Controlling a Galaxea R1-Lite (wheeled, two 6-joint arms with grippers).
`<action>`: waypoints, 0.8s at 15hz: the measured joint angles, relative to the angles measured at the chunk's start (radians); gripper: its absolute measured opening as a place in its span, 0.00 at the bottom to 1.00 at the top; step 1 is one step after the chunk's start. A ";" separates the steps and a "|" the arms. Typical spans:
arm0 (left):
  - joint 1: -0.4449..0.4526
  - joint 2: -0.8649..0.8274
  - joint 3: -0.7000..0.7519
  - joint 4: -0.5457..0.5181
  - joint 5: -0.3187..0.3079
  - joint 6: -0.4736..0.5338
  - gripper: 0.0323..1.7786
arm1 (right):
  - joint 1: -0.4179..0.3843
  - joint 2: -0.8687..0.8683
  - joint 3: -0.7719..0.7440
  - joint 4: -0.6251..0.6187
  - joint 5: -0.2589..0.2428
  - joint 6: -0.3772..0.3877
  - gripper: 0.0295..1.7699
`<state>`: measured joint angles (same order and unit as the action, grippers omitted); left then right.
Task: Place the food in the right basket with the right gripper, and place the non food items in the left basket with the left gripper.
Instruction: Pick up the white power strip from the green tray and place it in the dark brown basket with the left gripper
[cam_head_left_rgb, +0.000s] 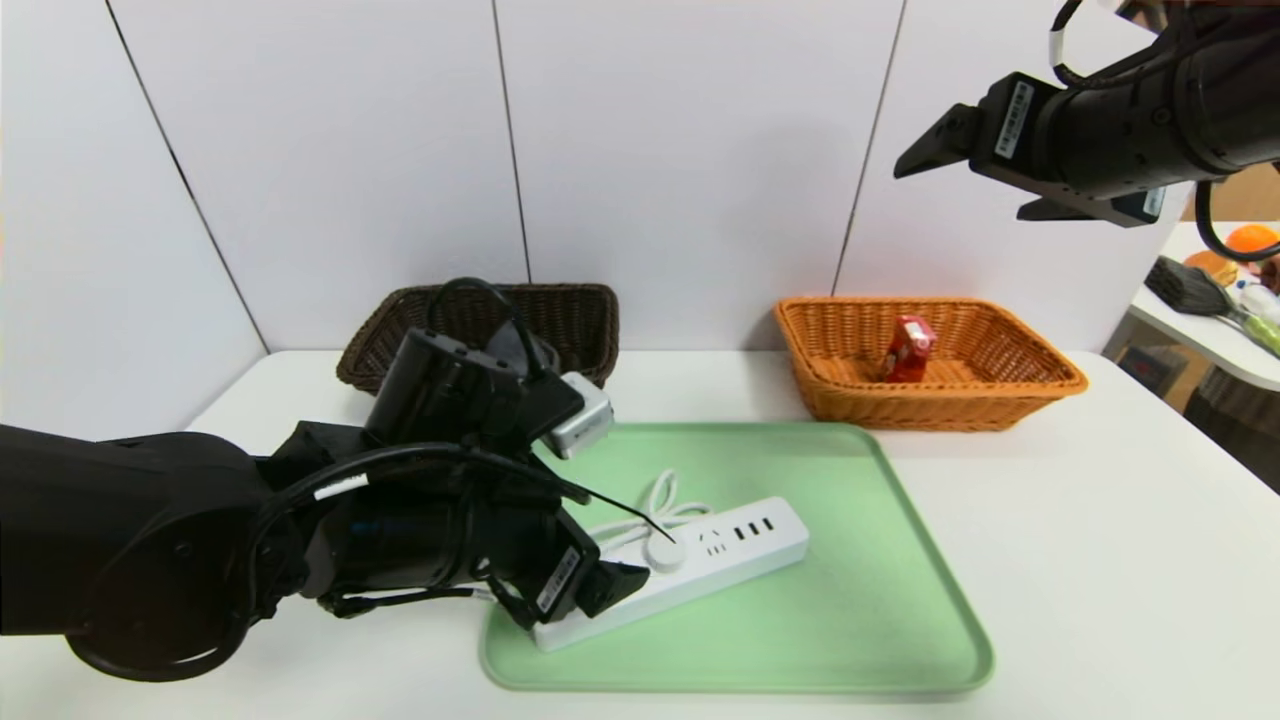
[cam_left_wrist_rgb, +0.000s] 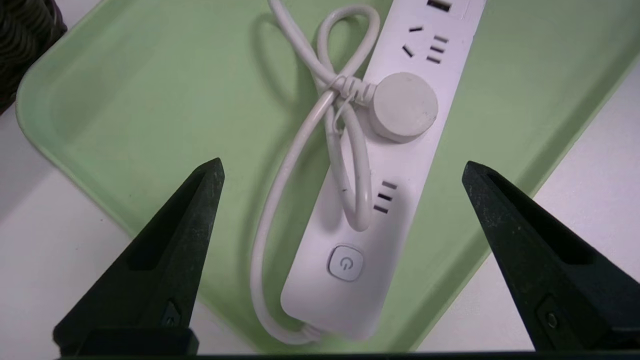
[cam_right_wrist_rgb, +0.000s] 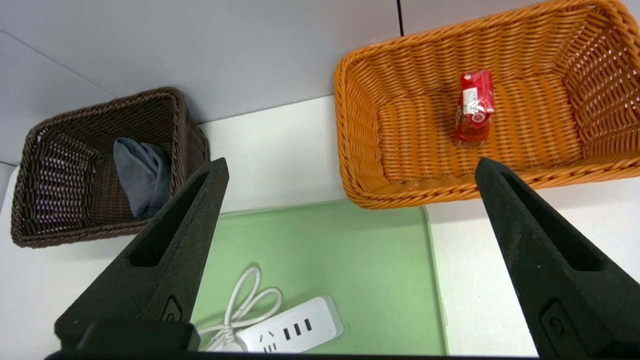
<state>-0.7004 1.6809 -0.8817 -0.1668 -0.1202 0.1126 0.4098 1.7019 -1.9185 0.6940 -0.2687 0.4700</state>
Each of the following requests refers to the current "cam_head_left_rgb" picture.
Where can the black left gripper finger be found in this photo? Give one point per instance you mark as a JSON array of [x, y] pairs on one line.
[[615, 585]]

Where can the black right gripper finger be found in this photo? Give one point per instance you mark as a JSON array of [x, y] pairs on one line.
[[1070, 210], [950, 140]]

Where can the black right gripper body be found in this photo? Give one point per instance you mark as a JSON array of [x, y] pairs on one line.
[[1014, 120]]

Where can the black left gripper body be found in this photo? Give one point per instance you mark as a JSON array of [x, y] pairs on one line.
[[561, 581]]

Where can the small red snack carton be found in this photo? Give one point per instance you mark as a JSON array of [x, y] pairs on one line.
[[908, 350]]

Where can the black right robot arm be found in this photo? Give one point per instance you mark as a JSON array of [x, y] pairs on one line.
[[1200, 100]]

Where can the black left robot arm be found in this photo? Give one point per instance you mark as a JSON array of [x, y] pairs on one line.
[[120, 540]]

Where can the orange wicker basket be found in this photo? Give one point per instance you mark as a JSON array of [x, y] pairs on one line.
[[920, 405]]

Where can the dark brown wicker basket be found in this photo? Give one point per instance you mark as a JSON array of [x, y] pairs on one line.
[[580, 330]]

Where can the black folded bag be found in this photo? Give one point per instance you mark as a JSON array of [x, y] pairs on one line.
[[1180, 288]]

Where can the brown toy bun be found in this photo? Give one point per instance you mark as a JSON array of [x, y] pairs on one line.
[[1212, 266]]

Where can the white side table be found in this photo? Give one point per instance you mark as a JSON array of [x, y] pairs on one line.
[[1190, 335]]

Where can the wooden shelf unit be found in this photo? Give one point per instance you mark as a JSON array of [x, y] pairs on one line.
[[1250, 205]]

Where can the brown box under table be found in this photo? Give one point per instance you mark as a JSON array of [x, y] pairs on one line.
[[1150, 375]]

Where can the orange toy fruit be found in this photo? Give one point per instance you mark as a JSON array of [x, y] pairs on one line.
[[1252, 238]]

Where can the light green plastic tray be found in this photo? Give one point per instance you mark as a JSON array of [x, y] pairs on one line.
[[800, 640]]

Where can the green toy vegetable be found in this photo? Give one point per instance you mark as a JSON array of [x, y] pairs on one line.
[[1262, 335]]

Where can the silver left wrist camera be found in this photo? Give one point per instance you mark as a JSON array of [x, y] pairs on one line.
[[585, 420]]

